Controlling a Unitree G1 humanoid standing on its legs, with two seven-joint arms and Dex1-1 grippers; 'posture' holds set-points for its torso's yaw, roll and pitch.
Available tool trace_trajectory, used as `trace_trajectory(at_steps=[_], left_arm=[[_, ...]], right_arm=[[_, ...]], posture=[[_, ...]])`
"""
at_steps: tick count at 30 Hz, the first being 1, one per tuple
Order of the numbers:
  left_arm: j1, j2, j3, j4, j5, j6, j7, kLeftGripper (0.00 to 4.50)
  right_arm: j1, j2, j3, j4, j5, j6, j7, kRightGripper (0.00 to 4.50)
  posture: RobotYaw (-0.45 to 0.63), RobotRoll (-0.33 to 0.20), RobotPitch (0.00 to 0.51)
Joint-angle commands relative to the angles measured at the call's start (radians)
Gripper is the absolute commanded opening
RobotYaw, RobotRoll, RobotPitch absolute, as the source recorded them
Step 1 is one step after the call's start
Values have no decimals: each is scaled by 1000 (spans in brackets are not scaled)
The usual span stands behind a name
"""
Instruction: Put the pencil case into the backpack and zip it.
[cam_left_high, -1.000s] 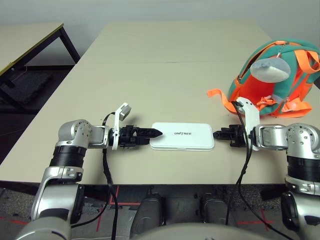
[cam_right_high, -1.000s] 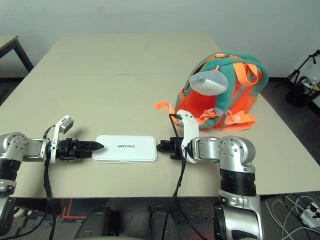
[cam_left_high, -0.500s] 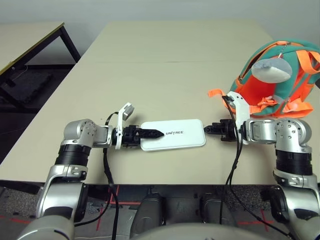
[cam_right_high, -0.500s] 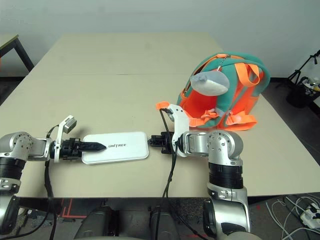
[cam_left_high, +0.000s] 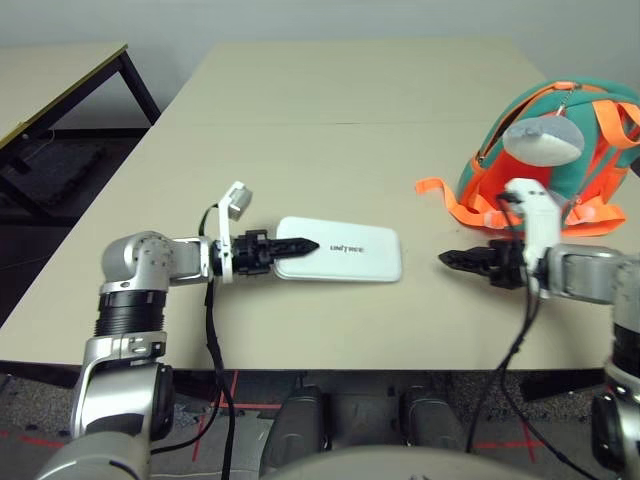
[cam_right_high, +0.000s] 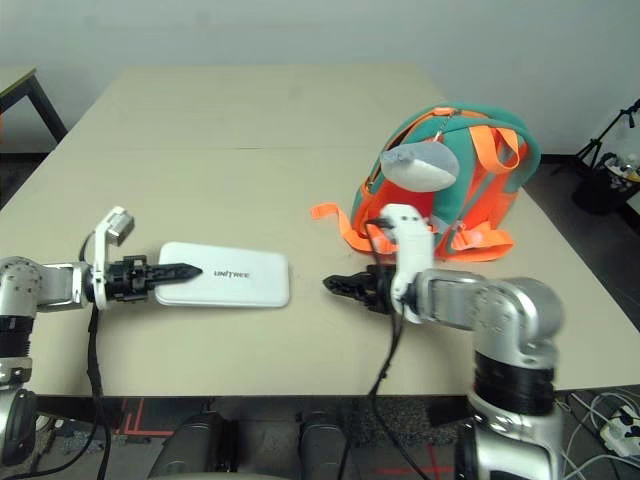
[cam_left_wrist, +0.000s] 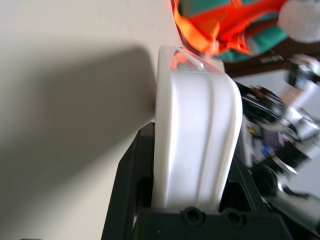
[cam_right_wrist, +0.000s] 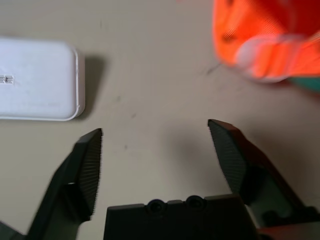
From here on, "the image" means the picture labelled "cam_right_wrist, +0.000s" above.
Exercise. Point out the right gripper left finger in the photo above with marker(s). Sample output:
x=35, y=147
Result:
x=75, y=175

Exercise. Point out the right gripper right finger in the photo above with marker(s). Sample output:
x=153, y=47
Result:
x=240, y=155

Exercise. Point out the white pencil case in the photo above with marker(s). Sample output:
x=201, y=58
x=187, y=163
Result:
x=37, y=75

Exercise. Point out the teal and orange backpack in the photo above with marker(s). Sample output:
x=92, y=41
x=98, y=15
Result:
x=250, y=17

